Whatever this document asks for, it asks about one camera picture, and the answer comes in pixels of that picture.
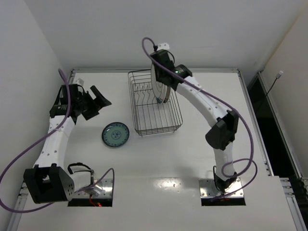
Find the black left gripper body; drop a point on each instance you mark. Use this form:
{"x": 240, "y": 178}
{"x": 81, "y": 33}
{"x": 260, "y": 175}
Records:
{"x": 89, "y": 106}

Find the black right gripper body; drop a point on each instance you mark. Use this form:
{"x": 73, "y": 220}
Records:
{"x": 162, "y": 78}

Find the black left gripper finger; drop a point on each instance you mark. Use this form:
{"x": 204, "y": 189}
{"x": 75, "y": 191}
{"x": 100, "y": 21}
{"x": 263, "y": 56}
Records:
{"x": 100, "y": 100}
{"x": 89, "y": 113}

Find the white plate with teal rim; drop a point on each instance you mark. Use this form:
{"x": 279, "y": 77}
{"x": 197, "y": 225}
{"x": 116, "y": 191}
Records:
{"x": 158, "y": 88}

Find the blue floral green plate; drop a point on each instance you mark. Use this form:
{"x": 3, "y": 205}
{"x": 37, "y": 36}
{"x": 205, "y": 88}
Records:
{"x": 115, "y": 134}

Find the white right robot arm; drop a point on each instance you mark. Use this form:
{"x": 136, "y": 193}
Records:
{"x": 223, "y": 122}

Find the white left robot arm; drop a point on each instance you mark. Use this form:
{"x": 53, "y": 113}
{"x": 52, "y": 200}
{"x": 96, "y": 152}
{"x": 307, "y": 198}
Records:
{"x": 48, "y": 181}

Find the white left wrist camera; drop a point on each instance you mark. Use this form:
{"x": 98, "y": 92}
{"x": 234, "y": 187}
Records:
{"x": 80, "y": 81}

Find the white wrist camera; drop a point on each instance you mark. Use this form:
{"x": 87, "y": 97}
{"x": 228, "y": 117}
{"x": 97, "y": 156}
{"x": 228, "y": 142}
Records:
{"x": 163, "y": 46}
{"x": 80, "y": 81}

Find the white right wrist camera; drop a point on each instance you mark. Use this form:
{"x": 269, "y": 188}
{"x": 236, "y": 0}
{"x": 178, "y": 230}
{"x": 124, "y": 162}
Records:
{"x": 163, "y": 46}

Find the grey wire dish rack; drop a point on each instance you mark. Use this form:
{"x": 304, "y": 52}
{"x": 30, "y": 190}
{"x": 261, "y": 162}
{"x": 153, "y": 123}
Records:
{"x": 150, "y": 116}

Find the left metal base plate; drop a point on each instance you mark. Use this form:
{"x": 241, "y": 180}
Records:
{"x": 103, "y": 190}

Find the metal base plate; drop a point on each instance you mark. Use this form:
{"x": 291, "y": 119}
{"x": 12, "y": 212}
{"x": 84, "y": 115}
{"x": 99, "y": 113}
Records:
{"x": 103, "y": 190}
{"x": 209, "y": 190}

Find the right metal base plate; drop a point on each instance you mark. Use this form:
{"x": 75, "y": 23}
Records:
{"x": 209, "y": 190}

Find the aluminium frame rail right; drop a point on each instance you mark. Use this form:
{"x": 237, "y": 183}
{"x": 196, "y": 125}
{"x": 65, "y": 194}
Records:
{"x": 281, "y": 158}

